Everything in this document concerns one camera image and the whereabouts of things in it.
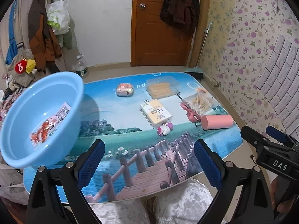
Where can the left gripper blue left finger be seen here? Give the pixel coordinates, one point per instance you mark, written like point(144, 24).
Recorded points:
point(56, 194)

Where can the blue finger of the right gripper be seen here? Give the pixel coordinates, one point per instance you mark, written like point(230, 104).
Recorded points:
point(285, 139)
point(257, 140)

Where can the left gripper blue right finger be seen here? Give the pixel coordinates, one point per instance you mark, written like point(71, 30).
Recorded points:
point(254, 204)

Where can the pink cylindrical bottle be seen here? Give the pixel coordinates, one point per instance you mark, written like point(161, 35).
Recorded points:
point(215, 122)

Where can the crayfish snack packet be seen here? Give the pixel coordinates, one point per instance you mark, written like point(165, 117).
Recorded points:
point(49, 126)

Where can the cotton swab bag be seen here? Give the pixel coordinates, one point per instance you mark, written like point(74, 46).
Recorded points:
point(200, 102)

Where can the hello kitty small toy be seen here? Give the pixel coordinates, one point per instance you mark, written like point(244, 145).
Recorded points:
point(164, 129)

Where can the yellow white face box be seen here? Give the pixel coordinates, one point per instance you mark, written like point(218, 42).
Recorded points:
point(155, 113)

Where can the clear toothpick box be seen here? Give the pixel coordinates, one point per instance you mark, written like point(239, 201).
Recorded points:
point(162, 87)

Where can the person's right hand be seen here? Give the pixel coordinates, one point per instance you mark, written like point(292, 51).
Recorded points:
point(284, 195)

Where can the white plastic bag on floor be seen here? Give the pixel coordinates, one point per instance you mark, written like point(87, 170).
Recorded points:
point(12, 187)

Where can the light blue plastic basin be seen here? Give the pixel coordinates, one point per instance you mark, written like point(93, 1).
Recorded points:
point(40, 101)

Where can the green broom with dustpan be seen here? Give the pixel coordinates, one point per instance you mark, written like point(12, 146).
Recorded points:
point(196, 72)

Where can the folding table with scenic print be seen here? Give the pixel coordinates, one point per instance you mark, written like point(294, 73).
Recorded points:
point(137, 162)

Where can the cluttered side shelf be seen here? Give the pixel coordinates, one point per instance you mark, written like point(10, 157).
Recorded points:
point(7, 103)

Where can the large water bottle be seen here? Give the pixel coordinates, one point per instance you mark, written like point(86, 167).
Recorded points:
point(81, 67)

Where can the yellow plush charm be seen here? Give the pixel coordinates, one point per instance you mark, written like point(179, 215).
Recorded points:
point(31, 66)

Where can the brown orange hanging jacket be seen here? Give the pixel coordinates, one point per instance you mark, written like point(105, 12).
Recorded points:
point(42, 40)

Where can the brown wooden door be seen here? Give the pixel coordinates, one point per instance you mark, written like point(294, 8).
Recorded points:
point(153, 42)

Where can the dark brown jacket on door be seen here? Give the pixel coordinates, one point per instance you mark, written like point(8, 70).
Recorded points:
point(181, 14)

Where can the white green plastic bag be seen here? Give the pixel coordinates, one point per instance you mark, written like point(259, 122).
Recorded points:
point(58, 16)

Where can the grey bag with blue strap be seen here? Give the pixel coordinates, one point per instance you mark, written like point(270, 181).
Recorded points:
point(16, 50)

